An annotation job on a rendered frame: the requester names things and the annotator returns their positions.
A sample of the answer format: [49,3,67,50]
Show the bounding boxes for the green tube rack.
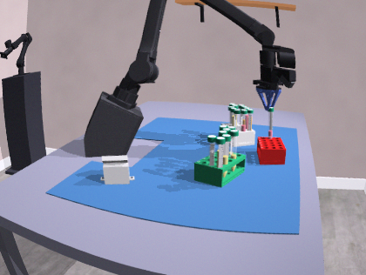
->
[194,151,246,187]

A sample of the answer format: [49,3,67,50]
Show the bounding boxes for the red tube rack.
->
[257,137,286,164]

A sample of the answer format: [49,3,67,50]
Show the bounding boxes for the blue flat mat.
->
[46,117,300,235]

